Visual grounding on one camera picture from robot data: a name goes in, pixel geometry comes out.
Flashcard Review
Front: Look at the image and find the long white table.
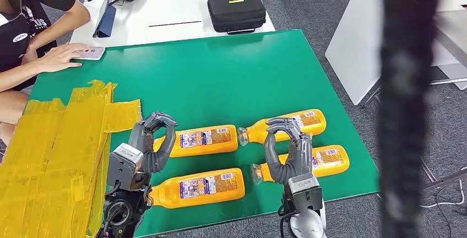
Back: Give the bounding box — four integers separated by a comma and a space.
69, 0, 276, 48

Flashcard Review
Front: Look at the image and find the orange detergent bottle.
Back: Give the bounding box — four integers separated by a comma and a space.
237, 109, 327, 147
250, 144, 350, 186
153, 124, 240, 159
148, 167, 246, 210

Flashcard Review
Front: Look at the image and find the grey metal table leg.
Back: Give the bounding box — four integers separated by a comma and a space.
359, 83, 382, 106

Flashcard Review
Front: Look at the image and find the white floor cable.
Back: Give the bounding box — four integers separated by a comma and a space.
419, 167, 467, 209

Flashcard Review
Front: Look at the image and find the grey metal frame bar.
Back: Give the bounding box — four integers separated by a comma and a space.
419, 158, 467, 193

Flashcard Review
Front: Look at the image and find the black carrying case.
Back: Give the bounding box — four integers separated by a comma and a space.
207, 0, 267, 35

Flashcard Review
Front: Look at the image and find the person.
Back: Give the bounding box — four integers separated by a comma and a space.
0, 0, 92, 149

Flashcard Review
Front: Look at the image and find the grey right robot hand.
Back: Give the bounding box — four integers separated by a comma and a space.
263, 117, 314, 186

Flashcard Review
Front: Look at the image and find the yellow taped box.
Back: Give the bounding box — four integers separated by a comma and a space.
0, 80, 142, 238

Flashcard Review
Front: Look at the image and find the thin black rod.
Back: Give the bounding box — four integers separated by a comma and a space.
148, 20, 203, 28

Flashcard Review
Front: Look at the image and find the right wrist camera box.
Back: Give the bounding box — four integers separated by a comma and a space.
283, 172, 324, 213

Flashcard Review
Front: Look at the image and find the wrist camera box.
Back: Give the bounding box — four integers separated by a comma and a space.
106, 142, 144, 192
283, 172, 324, 213

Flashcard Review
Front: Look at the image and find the blurred black strap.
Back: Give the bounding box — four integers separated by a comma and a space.
377, 0, 444, 238

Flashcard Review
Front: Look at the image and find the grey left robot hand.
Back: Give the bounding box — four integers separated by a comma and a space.
127, 111, 178, 174

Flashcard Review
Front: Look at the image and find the person's right hand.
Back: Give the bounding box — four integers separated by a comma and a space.
34, 42, 89, 73

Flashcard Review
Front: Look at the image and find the white side table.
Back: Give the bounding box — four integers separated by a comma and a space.
324, 0, 467, 106

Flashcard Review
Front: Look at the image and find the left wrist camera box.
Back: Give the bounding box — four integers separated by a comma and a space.
106, 142, 144, 192

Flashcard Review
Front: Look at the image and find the smartphone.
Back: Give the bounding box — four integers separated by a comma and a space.
71, 46, 106, 61

